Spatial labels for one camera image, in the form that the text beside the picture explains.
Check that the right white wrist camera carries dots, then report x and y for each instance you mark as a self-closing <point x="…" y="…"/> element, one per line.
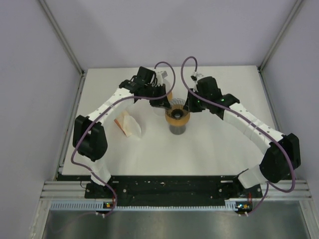
<point x="196" y="76"/>

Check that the white filters in box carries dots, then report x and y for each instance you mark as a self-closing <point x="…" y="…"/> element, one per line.
<point x="131" y="127"/>

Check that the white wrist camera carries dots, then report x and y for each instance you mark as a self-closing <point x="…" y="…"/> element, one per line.
<point x="196" y="76"/>
<point x="160" y="77"/>

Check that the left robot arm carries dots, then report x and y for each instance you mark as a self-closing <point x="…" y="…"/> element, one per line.
<point x="89" y="137"/>

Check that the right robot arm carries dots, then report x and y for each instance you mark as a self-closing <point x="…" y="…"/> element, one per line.
<point x="281" y="153"/>

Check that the grey ribbed glass dripper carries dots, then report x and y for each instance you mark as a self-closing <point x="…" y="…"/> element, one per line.
<point x="176" y="110"/>

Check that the grey slotted cable duct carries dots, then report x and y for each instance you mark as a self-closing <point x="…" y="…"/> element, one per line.
<point x="104" y="206"/>

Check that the clear glass cup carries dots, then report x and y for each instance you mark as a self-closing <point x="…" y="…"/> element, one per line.
<point x="159" y="112"/>

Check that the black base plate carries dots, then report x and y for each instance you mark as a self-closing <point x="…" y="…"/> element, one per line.
<point x="172" y="190"/>

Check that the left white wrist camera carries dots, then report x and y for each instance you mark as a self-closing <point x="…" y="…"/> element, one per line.
<point x="160" y="77"/>

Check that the right corner aluminium post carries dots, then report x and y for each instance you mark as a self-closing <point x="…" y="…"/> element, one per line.
<point x="298" y="4"/>

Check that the cream filter holder box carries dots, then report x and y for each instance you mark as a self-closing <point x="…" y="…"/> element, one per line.
<point x="119" y="120"/>

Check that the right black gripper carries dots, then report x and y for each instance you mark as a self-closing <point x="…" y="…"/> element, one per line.
<point x="189" y="105"/>

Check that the grey glass carafe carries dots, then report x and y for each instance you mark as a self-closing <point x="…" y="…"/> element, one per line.
<point x="177" y="129"/>

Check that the corner aluminium post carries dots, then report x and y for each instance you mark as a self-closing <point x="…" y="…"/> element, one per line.
<point x="60" y="36"/>
<point x="298" y="4"/>

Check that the left corner aluminium post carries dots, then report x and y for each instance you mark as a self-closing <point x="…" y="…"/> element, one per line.
<point x="60" y="36"/>

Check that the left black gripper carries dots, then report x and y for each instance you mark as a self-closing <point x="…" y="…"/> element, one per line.
<point x="160" y="102"/>

